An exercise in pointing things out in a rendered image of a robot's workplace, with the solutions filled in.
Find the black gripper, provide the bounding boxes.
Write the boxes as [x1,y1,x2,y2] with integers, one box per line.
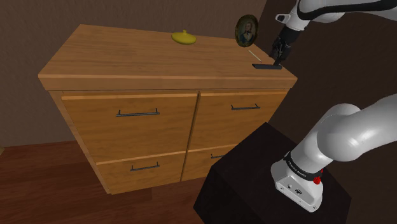
[270,24,301,67]

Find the black flat phone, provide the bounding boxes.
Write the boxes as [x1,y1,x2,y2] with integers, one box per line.
[251,63,283,70]

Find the thin pale green pencil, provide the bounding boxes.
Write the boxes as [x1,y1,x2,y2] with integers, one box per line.
[247,50,263,63]

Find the oval framed portrait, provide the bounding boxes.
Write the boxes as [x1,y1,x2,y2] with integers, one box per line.
[234,14,260,48]

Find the yellow flat squat vase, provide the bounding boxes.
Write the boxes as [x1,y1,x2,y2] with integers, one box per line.
[171,29,197,45]

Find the black robot stand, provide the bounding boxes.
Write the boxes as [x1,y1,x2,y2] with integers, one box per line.
[193,122,353,224]

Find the wooden chest of drawers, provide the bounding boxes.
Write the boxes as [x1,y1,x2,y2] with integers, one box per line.
[38,24,298,195]

